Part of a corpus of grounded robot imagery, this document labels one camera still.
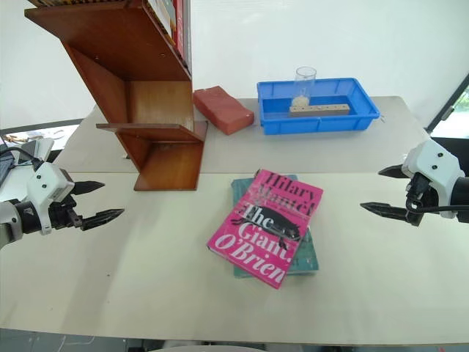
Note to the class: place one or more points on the red brick block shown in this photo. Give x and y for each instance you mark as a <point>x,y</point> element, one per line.
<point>223,110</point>

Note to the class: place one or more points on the pink Giant O'Brien book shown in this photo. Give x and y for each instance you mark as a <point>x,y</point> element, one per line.
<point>256,234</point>

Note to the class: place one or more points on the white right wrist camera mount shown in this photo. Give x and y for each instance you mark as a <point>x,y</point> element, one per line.
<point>436,165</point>

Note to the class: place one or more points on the brown wooden bookshelf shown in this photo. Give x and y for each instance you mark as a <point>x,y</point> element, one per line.
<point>121,47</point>

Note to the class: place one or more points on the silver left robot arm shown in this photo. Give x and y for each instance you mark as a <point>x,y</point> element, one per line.
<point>9,220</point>

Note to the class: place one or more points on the teal book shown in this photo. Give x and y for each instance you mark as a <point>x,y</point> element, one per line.
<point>306,256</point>

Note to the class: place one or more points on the red shelved book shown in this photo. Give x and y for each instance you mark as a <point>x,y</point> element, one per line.
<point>179,25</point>

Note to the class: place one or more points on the blue plastic bin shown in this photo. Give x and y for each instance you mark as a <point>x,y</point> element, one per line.
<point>315,124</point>

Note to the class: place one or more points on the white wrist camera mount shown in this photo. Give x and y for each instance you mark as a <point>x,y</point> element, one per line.
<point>436,165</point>
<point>43,183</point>

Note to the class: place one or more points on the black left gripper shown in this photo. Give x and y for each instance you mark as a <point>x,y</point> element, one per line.
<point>62,214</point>

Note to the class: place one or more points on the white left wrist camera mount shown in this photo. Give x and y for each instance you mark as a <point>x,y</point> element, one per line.
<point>43,183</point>

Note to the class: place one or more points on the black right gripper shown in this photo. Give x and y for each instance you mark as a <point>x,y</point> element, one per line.
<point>414,198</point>

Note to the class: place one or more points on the cluttered background desk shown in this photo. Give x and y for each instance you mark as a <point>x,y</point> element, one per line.
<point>22,135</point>

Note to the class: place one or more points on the wooden block with holes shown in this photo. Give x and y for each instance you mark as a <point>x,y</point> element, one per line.
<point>322,109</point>

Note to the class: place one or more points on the dark window frame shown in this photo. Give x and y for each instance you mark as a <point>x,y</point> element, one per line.
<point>448,106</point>

